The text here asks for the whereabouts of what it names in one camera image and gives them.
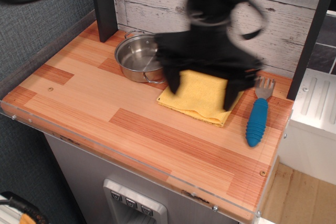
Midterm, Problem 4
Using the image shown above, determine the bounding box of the clear acrylic edge strip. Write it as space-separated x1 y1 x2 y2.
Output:
1 96 267 223

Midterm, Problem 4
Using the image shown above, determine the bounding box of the dark right frame post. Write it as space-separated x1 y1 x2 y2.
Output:
287 0 331 101

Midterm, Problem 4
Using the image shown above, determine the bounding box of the grey toy fridge cabinet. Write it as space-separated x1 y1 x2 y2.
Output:
46 134 237 223

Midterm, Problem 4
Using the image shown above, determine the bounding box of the stainless steel pot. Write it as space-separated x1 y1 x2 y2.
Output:
114 30 165 84

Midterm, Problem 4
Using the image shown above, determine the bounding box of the blue handled fork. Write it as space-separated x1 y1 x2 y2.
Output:
246 77 275 147

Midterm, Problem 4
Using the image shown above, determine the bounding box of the yellow folded cloth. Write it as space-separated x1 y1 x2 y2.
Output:
157 70 243 127

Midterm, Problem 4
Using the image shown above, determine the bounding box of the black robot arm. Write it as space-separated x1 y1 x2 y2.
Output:
154 0 262 111

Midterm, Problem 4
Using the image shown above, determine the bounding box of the white toy sink unit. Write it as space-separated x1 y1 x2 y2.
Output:
277 10 336 187

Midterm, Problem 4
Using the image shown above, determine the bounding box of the black orange object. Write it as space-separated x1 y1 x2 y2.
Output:
1 191 49 223

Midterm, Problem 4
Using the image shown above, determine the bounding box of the silver dispenser panel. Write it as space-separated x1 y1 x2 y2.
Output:
103 179 168 223

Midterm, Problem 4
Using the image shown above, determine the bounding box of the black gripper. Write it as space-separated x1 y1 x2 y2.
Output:
154 12 262 111

